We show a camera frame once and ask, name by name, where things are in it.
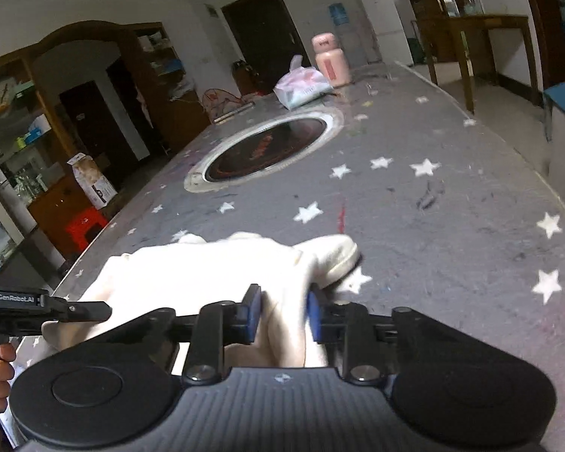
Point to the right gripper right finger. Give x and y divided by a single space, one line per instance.
352 334

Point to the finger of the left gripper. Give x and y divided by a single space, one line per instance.
68 312

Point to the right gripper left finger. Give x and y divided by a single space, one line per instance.
216 326

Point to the cream white garment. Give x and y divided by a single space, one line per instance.
191 273

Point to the red plastic stool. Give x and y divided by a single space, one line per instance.
84 227

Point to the white paper bag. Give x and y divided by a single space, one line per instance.
92 181

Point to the grey star tablecloth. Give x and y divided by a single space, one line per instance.
450 219

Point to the built-in induction cooktop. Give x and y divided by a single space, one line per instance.
265 148

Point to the floral kids chair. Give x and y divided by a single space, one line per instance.
218 102

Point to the pink tissue pack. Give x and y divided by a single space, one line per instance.
301 85

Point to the pink thermos bottle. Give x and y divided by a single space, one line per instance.
331 60

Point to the water dispenser with blue bottle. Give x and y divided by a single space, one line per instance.
347 36

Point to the dark wooden console table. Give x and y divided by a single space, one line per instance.
472 46

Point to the white refrigerator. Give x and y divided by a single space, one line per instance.
388 31

